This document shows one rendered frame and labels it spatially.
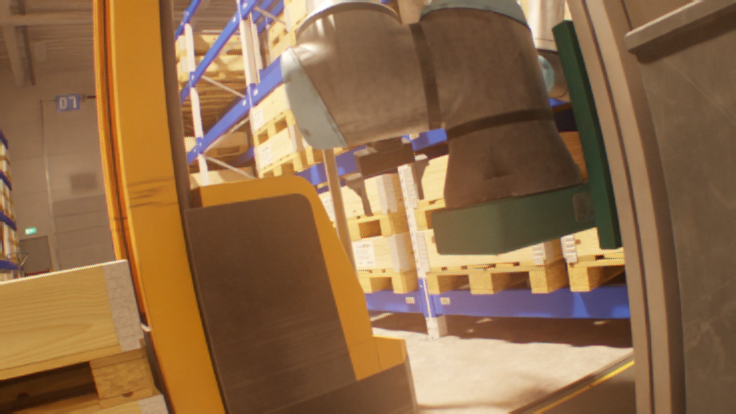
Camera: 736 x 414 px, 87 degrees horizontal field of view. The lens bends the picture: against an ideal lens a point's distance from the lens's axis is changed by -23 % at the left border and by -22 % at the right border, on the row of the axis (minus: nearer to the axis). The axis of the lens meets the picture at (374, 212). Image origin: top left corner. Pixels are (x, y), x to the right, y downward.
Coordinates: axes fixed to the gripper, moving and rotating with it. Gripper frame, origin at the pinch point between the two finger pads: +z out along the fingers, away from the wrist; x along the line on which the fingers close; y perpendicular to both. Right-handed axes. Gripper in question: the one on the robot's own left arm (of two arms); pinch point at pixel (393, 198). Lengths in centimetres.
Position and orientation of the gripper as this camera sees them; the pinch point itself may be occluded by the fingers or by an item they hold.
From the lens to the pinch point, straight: 117.9
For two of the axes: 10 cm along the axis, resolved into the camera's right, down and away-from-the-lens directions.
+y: -2.8, -3.4, 9.0
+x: -9.4, 2.9, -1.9
